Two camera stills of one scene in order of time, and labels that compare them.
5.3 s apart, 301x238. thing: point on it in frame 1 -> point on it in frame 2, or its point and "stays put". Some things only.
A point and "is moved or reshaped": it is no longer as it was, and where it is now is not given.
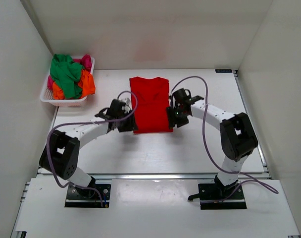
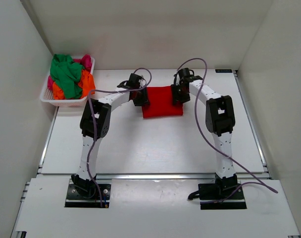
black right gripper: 172,118 -> 179,95
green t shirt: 66,72 stays put
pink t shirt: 85,60 stays put
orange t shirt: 86,83 stays put
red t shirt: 153,97 is moved or reshaped
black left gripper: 128,124 -> 141,99
